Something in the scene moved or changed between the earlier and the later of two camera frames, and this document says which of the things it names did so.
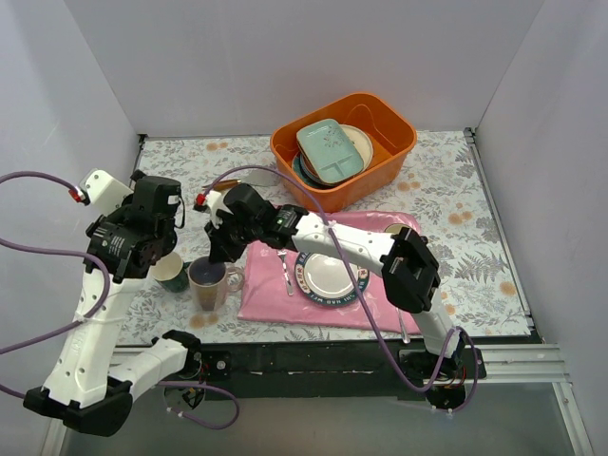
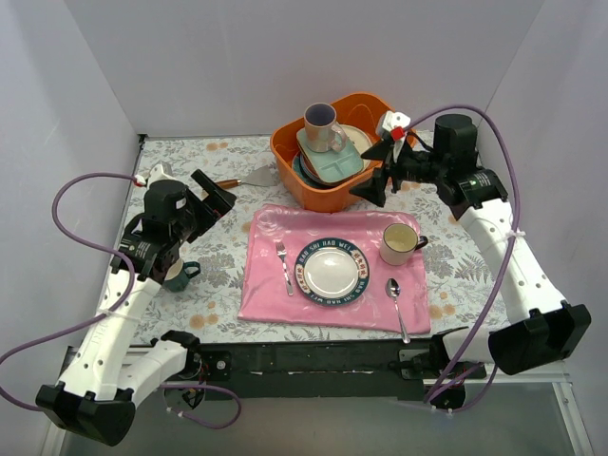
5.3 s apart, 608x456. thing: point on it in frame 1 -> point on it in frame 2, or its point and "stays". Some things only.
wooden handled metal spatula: x=260 y=178 stays
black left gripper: x=131 y=209 -> x=209 y=201
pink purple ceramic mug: x=209 y=283 -> x=322 y=133
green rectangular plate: x=330 y=152 stays
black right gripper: x=221 y=242 -> x=389 y=167
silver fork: x=282 y=253 stays
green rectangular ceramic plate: x=333 y=161 stays
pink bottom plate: x=362 y=142 stays
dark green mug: x=171 y=272 stays
